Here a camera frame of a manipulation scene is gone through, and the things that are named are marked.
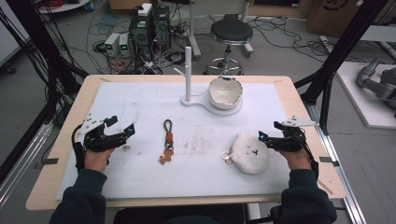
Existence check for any white ceramic bowl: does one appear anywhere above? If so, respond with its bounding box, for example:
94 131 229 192
207 76 244 111

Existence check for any black computer tower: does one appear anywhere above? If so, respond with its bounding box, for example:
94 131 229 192
151 4 172 51
128 13 154 62

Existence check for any black frame post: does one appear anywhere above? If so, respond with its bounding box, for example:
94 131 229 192
5 0 90 123
293 0 390 135

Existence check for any grey power supply unit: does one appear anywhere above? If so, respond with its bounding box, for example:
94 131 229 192
104 32 121 58
119 32 132 58

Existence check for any tangle of floor cables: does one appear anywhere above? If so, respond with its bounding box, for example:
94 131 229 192
87 6 194 76

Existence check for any white table mat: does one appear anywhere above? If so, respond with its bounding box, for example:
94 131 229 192
55 81 292 201

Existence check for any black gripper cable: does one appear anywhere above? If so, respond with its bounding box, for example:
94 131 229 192
71 123 87 172
298 133 320 182

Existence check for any wooden table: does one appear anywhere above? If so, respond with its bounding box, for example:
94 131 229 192
25 74 347 212

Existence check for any white platform board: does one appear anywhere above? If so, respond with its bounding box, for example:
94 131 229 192
335 61 396 131

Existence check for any person's left hand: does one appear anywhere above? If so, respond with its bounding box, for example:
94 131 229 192
83 147 117 174

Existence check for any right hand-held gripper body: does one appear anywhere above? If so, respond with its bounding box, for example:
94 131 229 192
267 115 320 153

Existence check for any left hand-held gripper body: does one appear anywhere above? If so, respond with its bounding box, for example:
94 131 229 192
75 112 123 153

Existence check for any black round stool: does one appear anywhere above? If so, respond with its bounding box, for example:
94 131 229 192
203 19 255 77

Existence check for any white fluffy plush keychain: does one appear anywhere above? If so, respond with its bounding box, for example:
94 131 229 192
220 132 272 176

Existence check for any gingerbread man keychain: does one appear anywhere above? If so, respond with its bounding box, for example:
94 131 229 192
157 119 176 166

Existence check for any white peg stand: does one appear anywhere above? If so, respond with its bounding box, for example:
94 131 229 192
173 46 244 118

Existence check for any aluminium rail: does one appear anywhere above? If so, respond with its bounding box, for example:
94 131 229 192
0 120 54 207
305 102 369 224

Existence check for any cardboard box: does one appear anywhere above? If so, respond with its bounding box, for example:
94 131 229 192
305 0 396 39

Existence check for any person's right hand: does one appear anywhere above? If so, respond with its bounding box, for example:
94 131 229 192
277 147 313 172

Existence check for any white box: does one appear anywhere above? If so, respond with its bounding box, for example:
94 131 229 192
136 3 154 18

